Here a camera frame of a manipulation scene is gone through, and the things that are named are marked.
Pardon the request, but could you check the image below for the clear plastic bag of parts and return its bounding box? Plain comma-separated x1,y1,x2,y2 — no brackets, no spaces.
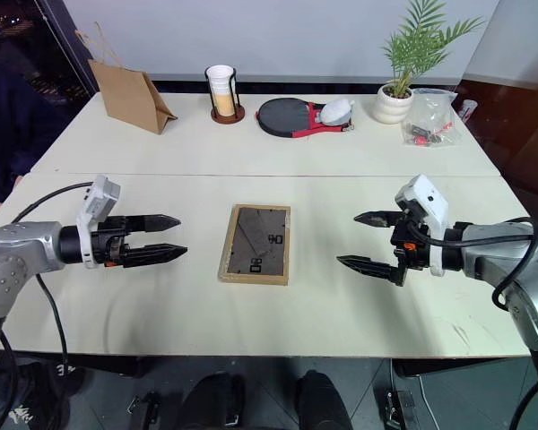
401,87,463,149

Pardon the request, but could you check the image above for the thin black hanging cable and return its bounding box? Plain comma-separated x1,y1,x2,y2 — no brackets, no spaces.
505,379,538,430

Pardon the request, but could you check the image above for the beige paper cup stack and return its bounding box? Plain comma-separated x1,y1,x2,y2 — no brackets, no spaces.
212,90,236,118

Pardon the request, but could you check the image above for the wooden picture frame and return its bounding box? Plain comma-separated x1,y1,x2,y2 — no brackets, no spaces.
218,203,292,287

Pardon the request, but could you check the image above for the person in dark blue jacket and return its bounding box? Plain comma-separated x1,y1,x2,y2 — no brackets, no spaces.
0,17,75,225

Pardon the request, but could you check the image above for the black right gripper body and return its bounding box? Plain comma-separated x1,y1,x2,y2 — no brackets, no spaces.
390,210,432,288

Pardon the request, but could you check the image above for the black metal table foot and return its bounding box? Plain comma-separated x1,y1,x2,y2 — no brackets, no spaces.
376,388,421,430
126,391,163,425

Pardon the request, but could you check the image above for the black red paddle case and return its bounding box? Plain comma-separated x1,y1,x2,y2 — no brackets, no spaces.
255,98,356,138

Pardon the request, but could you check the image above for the dark glass cabinet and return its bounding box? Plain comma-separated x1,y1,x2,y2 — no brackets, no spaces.
0,0,100,107

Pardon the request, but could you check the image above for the black fabric with white print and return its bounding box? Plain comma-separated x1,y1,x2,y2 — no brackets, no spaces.
0,357,87,430

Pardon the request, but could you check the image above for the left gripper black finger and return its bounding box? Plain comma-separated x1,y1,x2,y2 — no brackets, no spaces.
123,244,188,269
125,214,182,235

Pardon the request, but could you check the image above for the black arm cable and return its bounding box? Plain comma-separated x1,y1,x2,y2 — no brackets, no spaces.
8,181,95,366
407,217,538,313

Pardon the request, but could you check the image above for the dark rounded shape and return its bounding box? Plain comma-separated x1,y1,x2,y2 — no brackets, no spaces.
294,370,352,430

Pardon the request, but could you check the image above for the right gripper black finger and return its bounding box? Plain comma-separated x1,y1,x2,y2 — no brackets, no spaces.
353,211,403,231
335,254,400,286

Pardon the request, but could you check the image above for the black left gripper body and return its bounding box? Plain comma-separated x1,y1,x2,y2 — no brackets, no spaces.
91,216,131,269

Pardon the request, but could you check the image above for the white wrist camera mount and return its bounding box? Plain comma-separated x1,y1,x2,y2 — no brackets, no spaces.
394,174,450,277
74,174,122,270

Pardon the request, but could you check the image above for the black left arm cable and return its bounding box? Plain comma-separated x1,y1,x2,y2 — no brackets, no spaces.
8,181,95,366

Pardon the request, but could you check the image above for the brown paper bag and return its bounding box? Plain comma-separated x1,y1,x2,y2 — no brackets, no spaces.
74,21,179,135

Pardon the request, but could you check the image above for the potted palm in white pot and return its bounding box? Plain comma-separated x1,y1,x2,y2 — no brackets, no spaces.
369,0,486,125

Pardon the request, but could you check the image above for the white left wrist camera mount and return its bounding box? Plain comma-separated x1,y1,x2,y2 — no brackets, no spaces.
74,174,122,270

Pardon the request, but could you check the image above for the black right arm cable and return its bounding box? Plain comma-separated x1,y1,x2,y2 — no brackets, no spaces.
407,217,538,313

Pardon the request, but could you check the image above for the white paper cup stack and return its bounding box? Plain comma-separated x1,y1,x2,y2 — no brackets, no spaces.
205,64,237,95

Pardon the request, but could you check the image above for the brown wooden furniture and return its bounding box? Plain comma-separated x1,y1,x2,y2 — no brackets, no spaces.
496,78,538,192

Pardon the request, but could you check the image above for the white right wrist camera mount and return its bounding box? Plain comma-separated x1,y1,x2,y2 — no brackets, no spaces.
394,174,450,277

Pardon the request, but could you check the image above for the paper cup stack in holder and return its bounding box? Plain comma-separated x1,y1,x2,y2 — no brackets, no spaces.
204,65,246,125

